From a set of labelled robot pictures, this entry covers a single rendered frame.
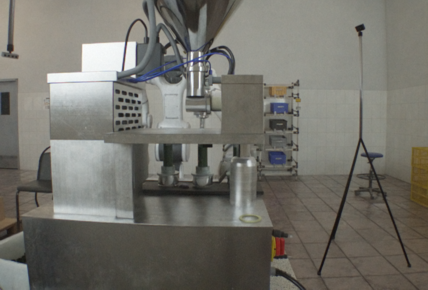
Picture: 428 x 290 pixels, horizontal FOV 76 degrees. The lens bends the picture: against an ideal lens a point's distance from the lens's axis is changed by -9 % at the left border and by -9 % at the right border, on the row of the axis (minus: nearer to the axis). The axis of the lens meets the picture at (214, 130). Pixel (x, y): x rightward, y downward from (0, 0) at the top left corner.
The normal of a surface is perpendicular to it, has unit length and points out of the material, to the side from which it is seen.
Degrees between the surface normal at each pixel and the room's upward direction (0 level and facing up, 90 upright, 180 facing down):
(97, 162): 90
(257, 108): 90
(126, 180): 90
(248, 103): 90
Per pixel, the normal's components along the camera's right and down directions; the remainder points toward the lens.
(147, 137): -0.05, 0.05
